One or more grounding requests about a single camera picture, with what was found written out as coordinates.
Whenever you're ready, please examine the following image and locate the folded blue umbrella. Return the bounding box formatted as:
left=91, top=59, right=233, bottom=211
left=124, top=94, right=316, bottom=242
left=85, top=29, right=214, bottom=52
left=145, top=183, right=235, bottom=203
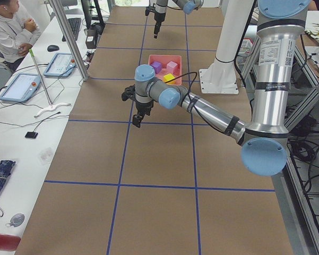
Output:
left=0, top=160, right=16, bottom=192

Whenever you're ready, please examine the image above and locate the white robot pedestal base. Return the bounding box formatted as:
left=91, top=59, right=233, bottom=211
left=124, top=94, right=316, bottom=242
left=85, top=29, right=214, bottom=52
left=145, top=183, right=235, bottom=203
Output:
left=200, top=0, right=255, bottom=94

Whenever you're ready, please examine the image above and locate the black computer mouse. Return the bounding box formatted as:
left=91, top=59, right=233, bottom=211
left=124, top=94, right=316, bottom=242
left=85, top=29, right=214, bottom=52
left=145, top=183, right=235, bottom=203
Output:
left=47, top=45, right=59, bottom=52

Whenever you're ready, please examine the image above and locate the silver aluminium frame post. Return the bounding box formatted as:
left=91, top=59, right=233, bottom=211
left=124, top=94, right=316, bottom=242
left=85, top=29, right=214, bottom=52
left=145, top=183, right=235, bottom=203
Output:
left=49, top=0, right=88, bottom=81

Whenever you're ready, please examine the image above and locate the yellow foam block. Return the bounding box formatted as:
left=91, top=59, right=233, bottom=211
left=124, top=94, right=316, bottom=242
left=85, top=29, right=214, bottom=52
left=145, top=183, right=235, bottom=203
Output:
left=162, top=73, right=176, bottom=84

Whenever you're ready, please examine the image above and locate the purple foam block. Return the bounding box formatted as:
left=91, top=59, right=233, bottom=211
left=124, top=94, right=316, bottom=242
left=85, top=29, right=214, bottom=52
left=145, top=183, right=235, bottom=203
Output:
left=150, top=61, right=162, bottom=74

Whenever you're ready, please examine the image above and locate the far teach pendant tablet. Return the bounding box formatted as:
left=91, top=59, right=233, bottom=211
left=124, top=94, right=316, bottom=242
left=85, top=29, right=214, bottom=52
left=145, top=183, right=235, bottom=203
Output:
left=44, top=53, right=76, bottom=78

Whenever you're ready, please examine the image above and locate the near teach pendant tablet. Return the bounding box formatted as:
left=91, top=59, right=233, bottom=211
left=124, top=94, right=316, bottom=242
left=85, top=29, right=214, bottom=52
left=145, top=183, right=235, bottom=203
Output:
left=0, top=73, right=41, bottom=103

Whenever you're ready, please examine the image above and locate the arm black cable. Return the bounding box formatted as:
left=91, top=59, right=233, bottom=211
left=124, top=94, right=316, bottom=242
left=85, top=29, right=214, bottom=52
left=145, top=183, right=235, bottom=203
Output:
left=166, top=71, right=223, bottom=132

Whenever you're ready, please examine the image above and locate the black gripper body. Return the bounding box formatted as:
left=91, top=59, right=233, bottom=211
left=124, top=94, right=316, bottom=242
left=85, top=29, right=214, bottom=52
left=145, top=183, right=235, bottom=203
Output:
left=121, top=85, right=154, bottom=117
left=145, top=3, right=167, bottom=25

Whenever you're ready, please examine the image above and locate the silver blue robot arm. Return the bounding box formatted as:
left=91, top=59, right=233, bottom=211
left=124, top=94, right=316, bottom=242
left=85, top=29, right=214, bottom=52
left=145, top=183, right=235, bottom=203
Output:
left=145, top=0, right=204, bottom=39
left=122, top=1, right=309, bottom=176

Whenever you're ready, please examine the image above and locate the pink plastic bin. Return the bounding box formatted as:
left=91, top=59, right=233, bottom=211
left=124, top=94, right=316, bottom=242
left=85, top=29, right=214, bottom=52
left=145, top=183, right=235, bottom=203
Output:
left=148, top=55, right=182, bottom=85

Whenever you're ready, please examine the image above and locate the metal rod on stand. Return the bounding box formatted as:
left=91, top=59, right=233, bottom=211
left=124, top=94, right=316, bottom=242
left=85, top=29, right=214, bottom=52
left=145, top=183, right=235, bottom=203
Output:
left=29, top=48, right=71, bottom=118

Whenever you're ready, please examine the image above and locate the teach pendant tablet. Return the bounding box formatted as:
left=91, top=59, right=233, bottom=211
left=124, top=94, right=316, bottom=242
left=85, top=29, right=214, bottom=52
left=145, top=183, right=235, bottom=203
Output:
left=44, top=53, right=76, bottom=78
left=0, top=73, right=41, bottom=103

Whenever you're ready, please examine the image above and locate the black keyboard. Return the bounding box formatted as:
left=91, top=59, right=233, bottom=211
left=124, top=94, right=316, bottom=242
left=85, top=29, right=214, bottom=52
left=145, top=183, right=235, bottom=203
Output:
left=67, top=18, right=82, bottom=41

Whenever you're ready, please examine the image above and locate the black box with label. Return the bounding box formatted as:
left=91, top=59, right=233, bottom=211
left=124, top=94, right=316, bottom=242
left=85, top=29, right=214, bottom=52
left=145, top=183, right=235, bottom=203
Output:
left=85, top=24, right=103, bottom=49

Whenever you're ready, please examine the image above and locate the pink foam block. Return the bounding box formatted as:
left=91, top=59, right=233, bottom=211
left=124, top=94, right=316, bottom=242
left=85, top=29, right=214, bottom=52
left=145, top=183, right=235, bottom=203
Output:
left=166, top=61, right=178, bottom=74

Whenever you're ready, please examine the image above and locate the person in white hoodie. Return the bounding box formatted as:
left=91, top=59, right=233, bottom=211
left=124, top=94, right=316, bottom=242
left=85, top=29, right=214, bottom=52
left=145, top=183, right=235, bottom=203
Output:
left=0, top=1, right=41, bottom=71

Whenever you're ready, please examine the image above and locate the small black square device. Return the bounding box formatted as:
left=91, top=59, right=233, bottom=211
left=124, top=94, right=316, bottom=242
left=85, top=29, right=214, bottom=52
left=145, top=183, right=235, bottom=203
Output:
left=24, top=131, right=38, bottom=139

